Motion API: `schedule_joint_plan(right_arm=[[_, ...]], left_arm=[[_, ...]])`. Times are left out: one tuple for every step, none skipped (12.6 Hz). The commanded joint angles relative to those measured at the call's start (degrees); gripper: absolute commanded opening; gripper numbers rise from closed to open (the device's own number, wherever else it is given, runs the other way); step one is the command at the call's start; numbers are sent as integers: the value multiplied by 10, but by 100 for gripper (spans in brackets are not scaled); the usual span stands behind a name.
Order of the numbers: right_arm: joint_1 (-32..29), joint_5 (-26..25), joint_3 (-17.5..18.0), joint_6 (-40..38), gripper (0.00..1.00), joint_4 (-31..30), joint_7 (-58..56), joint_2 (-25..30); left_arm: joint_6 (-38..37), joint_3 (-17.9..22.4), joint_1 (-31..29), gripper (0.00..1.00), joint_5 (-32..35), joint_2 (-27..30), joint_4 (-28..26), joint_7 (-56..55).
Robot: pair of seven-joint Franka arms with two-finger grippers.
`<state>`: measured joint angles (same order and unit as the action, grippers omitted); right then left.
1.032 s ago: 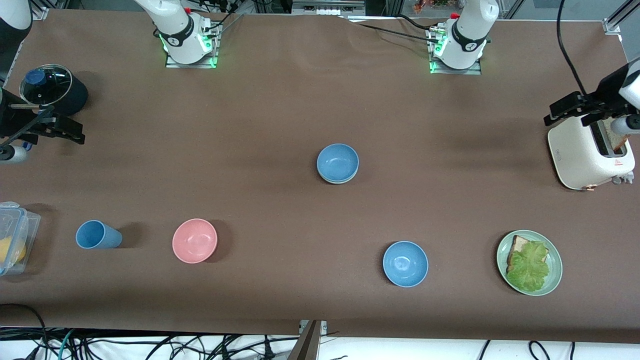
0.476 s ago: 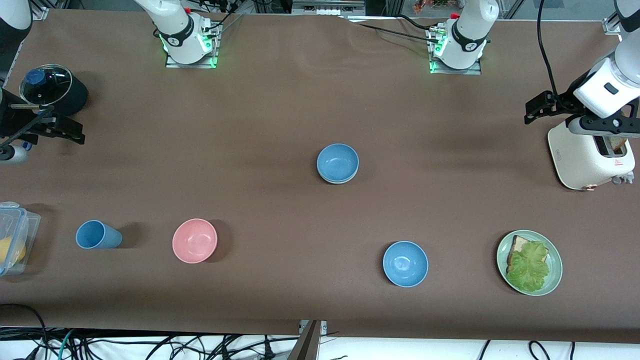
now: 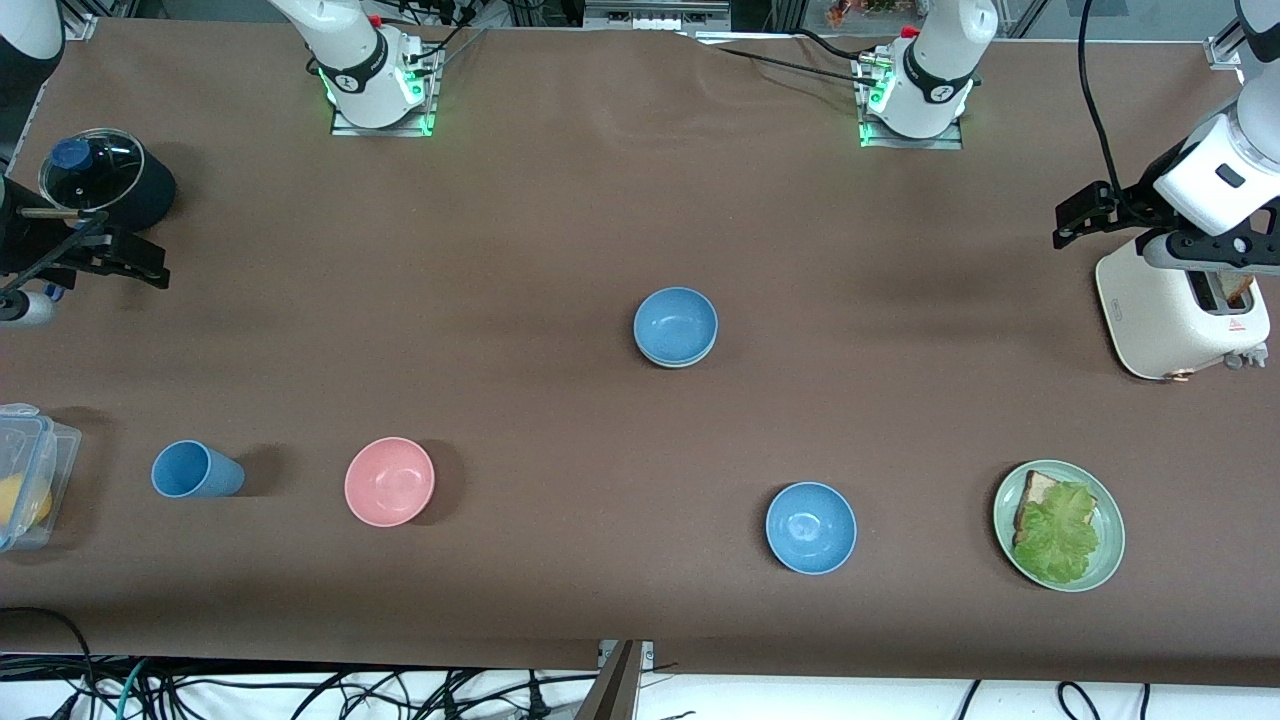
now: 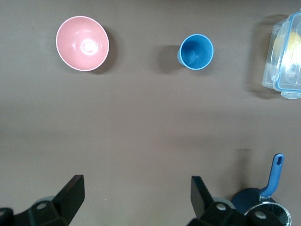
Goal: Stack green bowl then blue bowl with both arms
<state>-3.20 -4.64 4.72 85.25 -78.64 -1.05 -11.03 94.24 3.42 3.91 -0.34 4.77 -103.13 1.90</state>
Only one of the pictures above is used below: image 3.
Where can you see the pink bowl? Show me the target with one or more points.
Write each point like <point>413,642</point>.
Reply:
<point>390,482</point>

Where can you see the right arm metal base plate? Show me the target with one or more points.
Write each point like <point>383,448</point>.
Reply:
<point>380,131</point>

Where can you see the brown wholegrain bread slice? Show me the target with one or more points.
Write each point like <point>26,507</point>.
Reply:
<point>1240,290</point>

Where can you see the grey equipment box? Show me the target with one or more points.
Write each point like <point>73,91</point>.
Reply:
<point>655,15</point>

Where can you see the blue ribbed cup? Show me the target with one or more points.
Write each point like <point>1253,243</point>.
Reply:
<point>195,470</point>

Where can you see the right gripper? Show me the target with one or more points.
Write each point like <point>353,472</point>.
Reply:
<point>30,243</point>

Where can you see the green plate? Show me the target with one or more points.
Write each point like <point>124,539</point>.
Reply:
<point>1108,550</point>

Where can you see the silver metal bracket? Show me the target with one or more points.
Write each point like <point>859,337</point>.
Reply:
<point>648,652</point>

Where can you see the white bread slice dark crust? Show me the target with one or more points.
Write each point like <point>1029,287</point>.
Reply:
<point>1040,488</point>

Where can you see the aluminium frame profile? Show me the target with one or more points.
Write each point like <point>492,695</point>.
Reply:
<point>80,20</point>
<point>1235,40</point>

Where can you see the glass pot lid blue knob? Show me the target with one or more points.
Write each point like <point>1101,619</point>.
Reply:
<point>90,170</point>

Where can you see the yellow food item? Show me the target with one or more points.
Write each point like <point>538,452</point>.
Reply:
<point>20,500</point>

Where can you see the green lettuce leaf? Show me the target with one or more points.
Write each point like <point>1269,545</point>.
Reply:
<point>1055,535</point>

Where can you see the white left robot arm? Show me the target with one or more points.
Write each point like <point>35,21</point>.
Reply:
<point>935,60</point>

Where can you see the blue bowl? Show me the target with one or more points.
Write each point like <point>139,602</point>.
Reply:
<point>810,528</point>
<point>675,322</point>

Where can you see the clear plastic container blue lid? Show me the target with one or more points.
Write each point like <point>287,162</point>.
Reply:
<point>60,450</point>

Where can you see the green bowl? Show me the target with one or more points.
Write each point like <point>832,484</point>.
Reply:
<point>677,366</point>

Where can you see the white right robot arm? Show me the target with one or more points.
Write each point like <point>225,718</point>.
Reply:
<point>350,50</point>

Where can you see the white toaster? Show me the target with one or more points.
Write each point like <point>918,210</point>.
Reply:
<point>1150,310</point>

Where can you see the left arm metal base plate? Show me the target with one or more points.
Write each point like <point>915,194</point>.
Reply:
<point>910,145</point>

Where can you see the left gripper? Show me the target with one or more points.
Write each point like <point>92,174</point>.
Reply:
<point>1133,202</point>

